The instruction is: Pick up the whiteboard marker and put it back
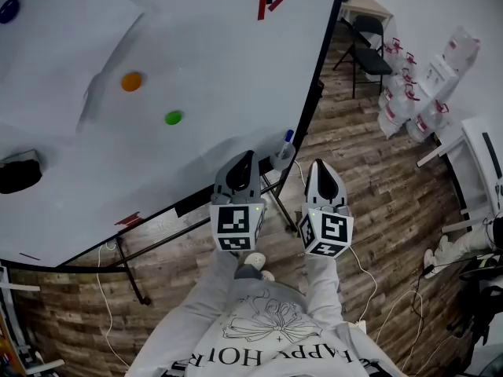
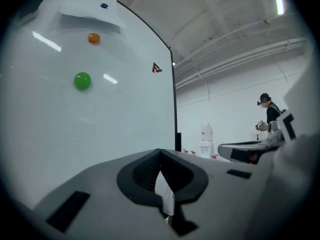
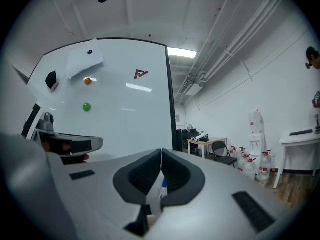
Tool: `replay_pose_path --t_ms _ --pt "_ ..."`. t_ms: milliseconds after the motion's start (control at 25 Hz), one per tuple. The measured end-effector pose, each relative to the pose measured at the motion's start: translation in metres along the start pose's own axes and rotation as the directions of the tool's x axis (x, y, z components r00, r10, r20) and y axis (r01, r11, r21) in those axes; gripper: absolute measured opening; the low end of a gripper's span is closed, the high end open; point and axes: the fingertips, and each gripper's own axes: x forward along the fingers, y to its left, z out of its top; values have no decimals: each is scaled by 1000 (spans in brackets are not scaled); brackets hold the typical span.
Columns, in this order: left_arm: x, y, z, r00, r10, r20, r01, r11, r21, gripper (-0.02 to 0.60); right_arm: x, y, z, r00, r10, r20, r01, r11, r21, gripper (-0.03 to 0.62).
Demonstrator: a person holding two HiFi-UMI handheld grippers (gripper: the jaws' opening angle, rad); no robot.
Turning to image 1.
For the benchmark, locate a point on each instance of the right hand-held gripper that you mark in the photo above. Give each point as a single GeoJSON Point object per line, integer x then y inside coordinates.
{"type": "Point", "coordinates": [334, 230]}

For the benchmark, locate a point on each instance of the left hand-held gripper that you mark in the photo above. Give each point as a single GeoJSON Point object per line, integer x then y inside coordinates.
{"type": "Point", "coordinates": [233, 222]}

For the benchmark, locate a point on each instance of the blue marker pen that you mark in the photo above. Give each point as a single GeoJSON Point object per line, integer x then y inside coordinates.
{"type": "Point", "coordinates": [288, 137]}

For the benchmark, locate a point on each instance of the person's left forearm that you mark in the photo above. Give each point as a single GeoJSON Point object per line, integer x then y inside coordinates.
{"type": "Point", "coordinates": [212, 285]}

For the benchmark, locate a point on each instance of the person's right forearm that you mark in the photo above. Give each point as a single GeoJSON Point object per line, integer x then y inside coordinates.
{"type": "Point", "coordinates": [322, 289]}

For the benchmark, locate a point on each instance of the large white whiteboard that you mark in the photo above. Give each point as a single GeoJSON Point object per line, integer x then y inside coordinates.
{"type": "Point", "coordinates": [216, 53]}

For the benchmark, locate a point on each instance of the black whiteboard eraser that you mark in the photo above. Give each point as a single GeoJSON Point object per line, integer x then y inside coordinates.
{"type": "Point", "coordinates": [19, 177]}

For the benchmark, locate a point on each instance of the clear plastic cup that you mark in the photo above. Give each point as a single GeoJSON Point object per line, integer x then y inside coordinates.
{"type": "Point", "coordinates": [280, 163]}

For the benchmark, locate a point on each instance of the white clog shoe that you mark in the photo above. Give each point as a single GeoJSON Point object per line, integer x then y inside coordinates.
{"type": "Point", "coordinates": [254, 259]}
{"type": "Point", "coordinates": [268, 275]}

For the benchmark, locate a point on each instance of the grey blue jeans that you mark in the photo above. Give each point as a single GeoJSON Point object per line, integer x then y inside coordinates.
{"type": "Point", "coordinates": [247, 272]}

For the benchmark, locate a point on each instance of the green round magnet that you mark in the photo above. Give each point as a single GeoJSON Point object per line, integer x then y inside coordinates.
{"type": "Point", "coordinates": [173, 118]}

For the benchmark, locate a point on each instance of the group of clear water jugs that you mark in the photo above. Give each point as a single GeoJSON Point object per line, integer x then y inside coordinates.
{"type": "Point", "coordinates": [401, 108]}

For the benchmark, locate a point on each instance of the red tape patch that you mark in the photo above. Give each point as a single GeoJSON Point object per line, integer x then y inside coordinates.
{"type": "Point", "coordinates": [127, 220]}

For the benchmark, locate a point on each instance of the black folding chair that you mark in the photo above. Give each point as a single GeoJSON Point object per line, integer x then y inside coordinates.
{"type": "Point", "coordinates": [371, 61]}

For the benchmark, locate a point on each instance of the orange round magnet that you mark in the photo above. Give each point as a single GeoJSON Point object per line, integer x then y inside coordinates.
{"type": "Point", "coordinates": [131, 81]}

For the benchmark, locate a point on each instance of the white table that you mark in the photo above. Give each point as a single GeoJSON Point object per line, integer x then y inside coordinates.
{"type": "Point", "coordinates": [471, 147]}

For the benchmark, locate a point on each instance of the white printed sweatshirt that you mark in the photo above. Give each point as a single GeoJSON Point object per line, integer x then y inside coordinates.
{"type": "Point", "coordinates": [220, 344]}

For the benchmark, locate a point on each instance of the white water dispenser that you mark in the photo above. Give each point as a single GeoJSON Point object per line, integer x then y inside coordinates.
{"type": "Point", "coordinates": [444, 77]}

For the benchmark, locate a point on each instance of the black bar on table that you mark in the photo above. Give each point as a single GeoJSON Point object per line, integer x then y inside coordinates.
{"type": "Point", "coordinates": [491, 153]}

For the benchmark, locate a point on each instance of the red and black tape mark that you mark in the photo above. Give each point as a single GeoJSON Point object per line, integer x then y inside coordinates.
{"type": "Point", "coordinates": [275, 0]}

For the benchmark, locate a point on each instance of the thin red tape strip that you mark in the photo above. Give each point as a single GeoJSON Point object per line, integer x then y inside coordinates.
{"type": "Point", "coordinates": [29, 256]}

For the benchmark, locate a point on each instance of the wooden table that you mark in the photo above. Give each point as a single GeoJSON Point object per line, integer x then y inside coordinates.
{"type": "Point", "coordinates": [6, 348]}

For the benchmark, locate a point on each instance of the blue round magnet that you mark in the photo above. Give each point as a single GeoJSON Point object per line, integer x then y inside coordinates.
{"type": "Point", "coordinates": [8, 11]}

